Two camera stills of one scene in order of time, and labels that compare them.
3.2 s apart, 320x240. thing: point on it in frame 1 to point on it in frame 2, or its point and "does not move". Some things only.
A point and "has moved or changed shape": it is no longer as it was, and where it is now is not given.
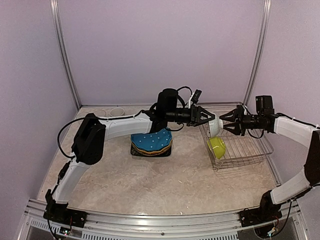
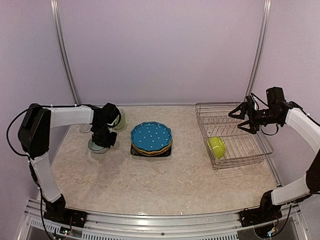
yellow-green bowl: x=217 y=145 does not move
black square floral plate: x=167 y=153 does not move
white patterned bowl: x=215 y=126 has moved or changed shape
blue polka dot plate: x=153 y=141 does not move
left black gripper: x=196 y=116 to x=111 y=142
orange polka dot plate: x=154 y=152 does not move
